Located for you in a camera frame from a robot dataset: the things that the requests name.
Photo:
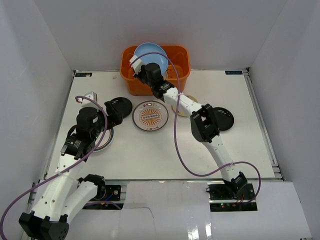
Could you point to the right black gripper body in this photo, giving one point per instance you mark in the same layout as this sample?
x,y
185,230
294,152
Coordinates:
x,y
142,76

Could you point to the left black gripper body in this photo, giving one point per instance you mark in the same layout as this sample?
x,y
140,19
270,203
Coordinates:
x,y
110,113

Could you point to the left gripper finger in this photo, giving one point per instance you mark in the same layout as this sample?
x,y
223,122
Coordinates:
x,y
120,120
112,113

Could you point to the blue plate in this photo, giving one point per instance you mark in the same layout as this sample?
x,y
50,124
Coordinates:
x,y
156,54

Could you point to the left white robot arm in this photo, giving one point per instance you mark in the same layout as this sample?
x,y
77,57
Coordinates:
x,y
50,217

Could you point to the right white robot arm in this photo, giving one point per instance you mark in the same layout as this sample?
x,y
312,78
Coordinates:
x,y
203,123

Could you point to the orange plastic bin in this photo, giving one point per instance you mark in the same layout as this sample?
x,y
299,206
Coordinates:
x,y
177,71

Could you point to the black plate left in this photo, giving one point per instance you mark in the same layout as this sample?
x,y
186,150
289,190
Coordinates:
x,y
123,105

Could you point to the black plate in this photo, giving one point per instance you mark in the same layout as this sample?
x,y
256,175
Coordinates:
x,y
123,105
225,119

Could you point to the green rimmed white plate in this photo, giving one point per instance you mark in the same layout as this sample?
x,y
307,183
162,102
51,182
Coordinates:
x,y
106,141

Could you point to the sunburst pattern plate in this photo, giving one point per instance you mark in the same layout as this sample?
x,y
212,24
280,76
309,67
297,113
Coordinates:
x,y
150,116

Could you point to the beige small plate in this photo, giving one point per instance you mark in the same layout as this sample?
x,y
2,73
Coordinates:
x,y
181,113

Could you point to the left blue table label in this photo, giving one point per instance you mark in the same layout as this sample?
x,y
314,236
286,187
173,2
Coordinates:
x,y
82,74

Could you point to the blue table label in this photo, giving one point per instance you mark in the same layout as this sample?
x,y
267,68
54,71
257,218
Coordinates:
x,y
82,74
233,72

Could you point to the black plate right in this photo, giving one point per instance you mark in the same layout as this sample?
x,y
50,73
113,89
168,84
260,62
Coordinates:
x,y
225,119

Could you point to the right blue table label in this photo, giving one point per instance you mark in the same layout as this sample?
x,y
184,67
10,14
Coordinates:
x,y
233,72

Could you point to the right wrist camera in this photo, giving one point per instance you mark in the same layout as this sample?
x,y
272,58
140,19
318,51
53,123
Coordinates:
x,y
136,64

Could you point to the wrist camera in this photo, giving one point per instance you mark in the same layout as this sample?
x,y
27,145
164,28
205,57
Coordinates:
x,y
87,98
136,64

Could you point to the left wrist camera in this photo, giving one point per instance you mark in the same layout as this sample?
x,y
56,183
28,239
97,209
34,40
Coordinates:
x,y
87,98

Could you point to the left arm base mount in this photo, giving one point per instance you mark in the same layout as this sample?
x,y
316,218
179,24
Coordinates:
x,y
106,195

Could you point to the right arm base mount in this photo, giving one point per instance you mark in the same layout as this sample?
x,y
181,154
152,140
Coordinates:
x,y
223,200

